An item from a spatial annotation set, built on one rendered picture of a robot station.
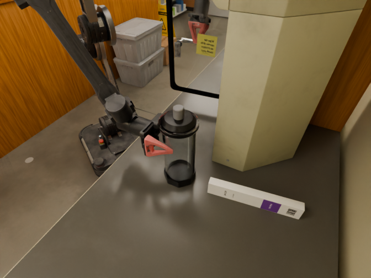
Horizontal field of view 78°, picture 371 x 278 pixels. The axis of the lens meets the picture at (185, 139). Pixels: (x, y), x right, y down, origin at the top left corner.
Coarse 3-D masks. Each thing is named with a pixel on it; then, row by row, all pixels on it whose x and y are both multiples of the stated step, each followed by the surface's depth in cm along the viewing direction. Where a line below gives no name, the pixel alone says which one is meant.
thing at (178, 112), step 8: (168, 112) 61; (176, 112) 57; (184, 112) 61; (168, 120) 58; (176, 120) 58; (184, 120) 58; (192, 120) 58; (168, 128) 57; (176, 128) 57; (184, 128) 57; (192, 128) 58
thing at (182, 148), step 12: (168, 132) 57; (180, 132) 57; (168, 144) 61; (180, 144) 59; (192, 144) 62; (168, 156) 64; (180, 156) 63; (192, 156) 66; (168, 168) 68; (180, 168) 66; (192, 168) 69; (180, 180) 70
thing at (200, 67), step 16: (176, 0) 80; (192, 0) 78; (208, 0) 76; (176, 16) 83; (192, 16) 81; (208, 16) 79; (224, 16) 77; (176, 32) 87; (192, 32) 85; (208, 32) 83; (224, 32) 81; (192, 48) 89; (208, 48) 86; (224, 48) 84; (176, 64) 96; (192, 64) 93; (208, 64) 91; (176, 80) 101; (192, 80) 98; (208, 80) 95
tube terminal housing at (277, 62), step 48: (240, 0) 46; (288, 0) 42; (336, 0) 45; (240, 48) 52; (288, 48) 49; (336, 48) 54; (240, 96) 59; (288, 96) 59; (240, 144) 69; (288, 144) 74
